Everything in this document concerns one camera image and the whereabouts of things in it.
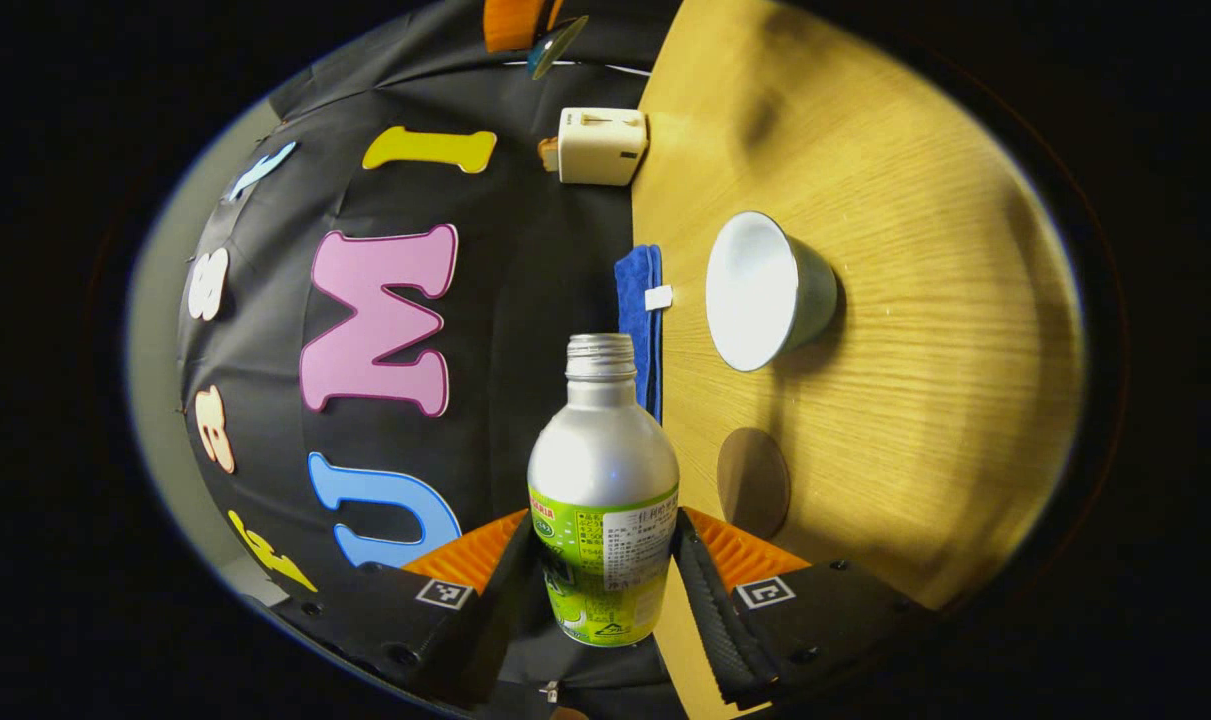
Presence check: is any teacup with white inside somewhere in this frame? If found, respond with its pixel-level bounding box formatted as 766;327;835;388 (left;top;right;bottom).
705;210;839;374

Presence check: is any round brown coaster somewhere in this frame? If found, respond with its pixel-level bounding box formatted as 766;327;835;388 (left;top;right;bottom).
716;428;793;542

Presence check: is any dark blue teacup lid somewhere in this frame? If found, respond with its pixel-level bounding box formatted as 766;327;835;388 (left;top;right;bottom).
527;14;590;82

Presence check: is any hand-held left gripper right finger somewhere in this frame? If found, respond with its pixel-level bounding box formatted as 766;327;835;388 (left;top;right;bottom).
670;507;928;707

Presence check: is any white toaster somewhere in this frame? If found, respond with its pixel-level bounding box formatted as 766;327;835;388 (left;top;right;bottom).
557;107;651;188

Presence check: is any folded blue towel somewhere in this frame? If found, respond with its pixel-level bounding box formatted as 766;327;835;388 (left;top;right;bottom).
614;244;675;423

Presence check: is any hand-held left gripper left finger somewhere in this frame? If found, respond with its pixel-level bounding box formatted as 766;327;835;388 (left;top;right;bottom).
265;510;542;703

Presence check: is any silver water bottle green label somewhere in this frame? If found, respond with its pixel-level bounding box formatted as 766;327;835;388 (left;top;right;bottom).
527;333;682;649

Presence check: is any black backdrop cloth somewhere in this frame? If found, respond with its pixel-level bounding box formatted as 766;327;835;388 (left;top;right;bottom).
173;0;688;641

